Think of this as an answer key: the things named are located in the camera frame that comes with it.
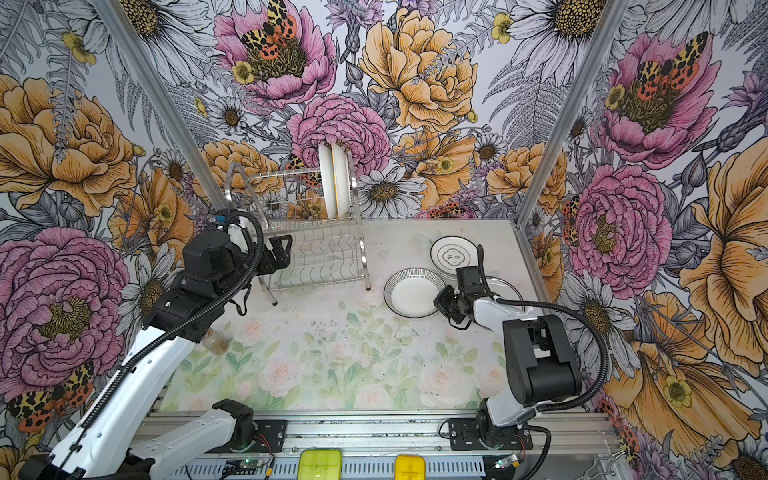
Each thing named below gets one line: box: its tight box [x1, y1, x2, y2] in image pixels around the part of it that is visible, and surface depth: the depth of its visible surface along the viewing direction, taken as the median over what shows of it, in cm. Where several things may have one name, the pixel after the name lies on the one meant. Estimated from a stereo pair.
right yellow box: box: [394, 455, 427, 480], surface depth 72 cm
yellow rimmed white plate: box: [331, 143, 352, 220], surface depth 75 cm
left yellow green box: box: [298, 449, 343, 480], surface depth 71 cm
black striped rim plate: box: [383, 267, 446, 319], surface depth 103 cm
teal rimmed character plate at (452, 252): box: [430, 236, 479, 277], surface depth 111 cm
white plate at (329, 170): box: [319, 142, 338, 220], surface depth 74 cm
